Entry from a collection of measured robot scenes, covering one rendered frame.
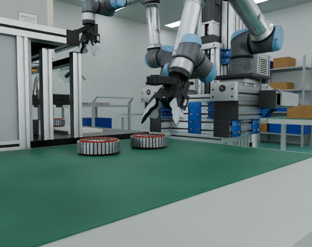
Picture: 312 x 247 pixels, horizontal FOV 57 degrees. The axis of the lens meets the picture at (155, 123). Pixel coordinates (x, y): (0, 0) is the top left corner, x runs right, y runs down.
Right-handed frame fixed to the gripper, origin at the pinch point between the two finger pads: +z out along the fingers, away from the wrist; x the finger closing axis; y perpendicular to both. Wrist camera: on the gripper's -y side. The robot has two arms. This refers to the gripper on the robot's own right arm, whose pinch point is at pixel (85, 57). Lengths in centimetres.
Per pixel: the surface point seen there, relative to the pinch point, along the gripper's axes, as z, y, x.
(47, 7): -7, -44, -44
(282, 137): 69, 301, -5
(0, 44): 11, -63, -55
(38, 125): 35, -46, -39
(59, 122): 35.2, -26.6, -18.0
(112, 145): 38, -48, -83
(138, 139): 37, -36, -81
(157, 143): 39, -32, -85
